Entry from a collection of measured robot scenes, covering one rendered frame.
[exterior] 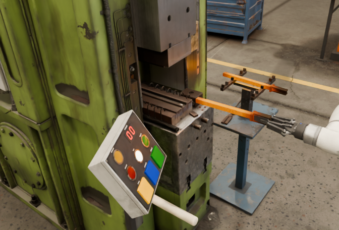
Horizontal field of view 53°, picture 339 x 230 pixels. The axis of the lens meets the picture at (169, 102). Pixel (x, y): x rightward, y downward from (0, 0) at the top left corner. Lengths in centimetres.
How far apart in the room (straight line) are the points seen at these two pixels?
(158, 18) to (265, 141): 205
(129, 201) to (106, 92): 52
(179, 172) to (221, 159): 113
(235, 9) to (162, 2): 392
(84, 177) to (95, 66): 93
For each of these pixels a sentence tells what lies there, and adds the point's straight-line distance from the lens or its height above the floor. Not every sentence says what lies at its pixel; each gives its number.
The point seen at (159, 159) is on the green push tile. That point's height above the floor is 100.
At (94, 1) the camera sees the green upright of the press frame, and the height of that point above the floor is 163.
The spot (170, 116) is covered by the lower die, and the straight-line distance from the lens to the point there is 179.
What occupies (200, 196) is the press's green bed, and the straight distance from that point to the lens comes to 247.
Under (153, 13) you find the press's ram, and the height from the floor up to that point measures 154.
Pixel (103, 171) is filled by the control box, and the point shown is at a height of 115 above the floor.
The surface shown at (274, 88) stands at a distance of 216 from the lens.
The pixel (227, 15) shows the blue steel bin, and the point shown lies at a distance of 545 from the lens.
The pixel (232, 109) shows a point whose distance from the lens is 168.
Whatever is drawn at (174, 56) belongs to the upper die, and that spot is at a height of 131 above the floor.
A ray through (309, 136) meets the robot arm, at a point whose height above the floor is 107.
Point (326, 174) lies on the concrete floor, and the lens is 307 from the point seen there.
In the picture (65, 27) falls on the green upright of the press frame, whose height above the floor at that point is 148.
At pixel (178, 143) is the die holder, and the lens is 181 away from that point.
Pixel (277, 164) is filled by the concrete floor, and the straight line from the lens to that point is 305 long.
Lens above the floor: 196
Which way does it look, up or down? 31 degrees down
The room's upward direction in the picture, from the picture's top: 3 degrees counter-clockwise
